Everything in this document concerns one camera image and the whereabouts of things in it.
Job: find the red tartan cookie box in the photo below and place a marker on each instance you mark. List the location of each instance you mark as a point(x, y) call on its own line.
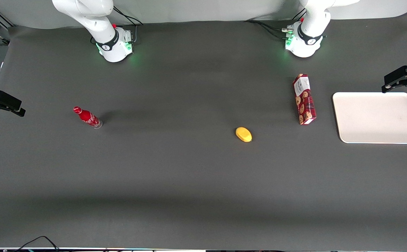
point(305, 105)

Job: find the white rectangular tray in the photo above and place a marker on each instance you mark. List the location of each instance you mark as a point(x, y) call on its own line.
point(378, 117)

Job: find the yellow lemon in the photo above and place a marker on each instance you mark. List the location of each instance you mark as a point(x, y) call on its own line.
point(243, 134)

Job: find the dark grey table mat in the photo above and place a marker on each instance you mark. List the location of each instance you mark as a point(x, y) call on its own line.
point(175, 175)

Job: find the red cola bottle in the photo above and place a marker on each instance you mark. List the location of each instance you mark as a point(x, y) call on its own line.
point(88, 118)

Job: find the black camera clamp mount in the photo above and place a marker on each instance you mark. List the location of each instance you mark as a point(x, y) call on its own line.
point(401, 77)
point(4, 100)

